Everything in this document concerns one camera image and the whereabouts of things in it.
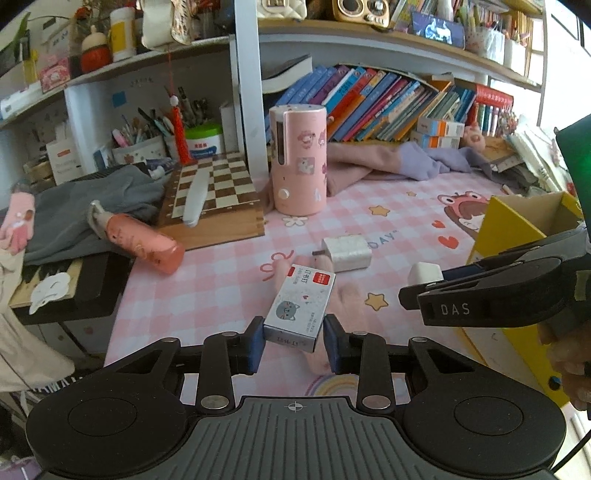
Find small white staples box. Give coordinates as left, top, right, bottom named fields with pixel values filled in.
left=263, top=264, right=335, bottom=353

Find yellow cardboard box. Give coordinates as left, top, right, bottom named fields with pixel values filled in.
left=464, top=192, right=583, bottom=407

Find white charger adapter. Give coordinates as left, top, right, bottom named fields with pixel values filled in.
left=312, top=234, right=372, bottom=273

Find small white cube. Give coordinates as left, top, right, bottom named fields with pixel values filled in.
left=408, top=262, right=444, bottom=286

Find wooden chessboard box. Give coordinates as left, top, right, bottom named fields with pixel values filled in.
left=156, top=153, right=264, bottom=250

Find white tote bag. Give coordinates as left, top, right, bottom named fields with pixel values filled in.
left=507, top=126, right=576, bottom=196

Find pink water bottle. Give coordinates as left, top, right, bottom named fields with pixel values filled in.
left=87, top=200, right=185, bottom=275

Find pink pig toy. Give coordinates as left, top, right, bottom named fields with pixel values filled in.
left=462, top=122, right=486, bottom=153

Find purple pink cloth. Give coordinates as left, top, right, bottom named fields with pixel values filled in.
left=327, top=142, right=510, bottom=196

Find orange white boxes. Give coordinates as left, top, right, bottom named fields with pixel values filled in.
left=410, top=117, right=465, bottom=149

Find pink cylindrical container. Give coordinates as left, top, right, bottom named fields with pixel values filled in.
left=270, top=104, right=328, bottom=216

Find grey clothing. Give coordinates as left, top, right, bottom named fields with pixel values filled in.
left=24, top=165, right=165, bottom=266

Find white pen holder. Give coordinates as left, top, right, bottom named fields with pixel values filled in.
left=112, top=136, right=167, bottom=165

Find row of books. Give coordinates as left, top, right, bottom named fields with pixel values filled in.
left=263, top=64, right=514, bottom=142

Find blue picture box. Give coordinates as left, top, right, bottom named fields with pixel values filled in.
left=411, top=11, right=466, bottom=49

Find wooden retro radio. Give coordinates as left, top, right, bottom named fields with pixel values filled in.
left=332, top=0, right=391, bottom=30

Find red white doll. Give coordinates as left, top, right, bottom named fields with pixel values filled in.
left=80, top=25, right=112, bottom=74

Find white quilted handbag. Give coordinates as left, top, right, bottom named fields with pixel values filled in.
left=256, top=0, right=308, bottom=21

